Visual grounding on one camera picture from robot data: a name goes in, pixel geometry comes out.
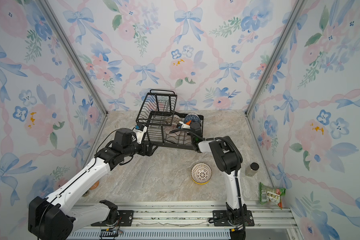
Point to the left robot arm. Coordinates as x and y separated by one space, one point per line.
52 218

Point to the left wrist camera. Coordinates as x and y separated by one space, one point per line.
140 130

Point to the white lattice yellow bowl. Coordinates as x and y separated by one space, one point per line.
201 173

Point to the brown checker pattern bowl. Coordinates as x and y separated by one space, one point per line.
176 120

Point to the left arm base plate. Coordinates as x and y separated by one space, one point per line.
123 219

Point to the black wire dish rack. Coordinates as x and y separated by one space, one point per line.
157 112

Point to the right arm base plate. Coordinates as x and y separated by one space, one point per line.
220 219

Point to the green snack bag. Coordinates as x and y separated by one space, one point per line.
271 195

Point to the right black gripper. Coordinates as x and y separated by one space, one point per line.
192 124

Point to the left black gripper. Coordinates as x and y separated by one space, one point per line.
144 151

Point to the blue triangle pattern bowl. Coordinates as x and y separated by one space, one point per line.
195 118

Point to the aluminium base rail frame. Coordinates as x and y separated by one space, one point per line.
189 220

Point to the pink striped bowl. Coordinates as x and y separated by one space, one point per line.
172 130

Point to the clear jar black lid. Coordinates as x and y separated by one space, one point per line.
252 169

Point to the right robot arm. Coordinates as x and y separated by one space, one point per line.
228 160

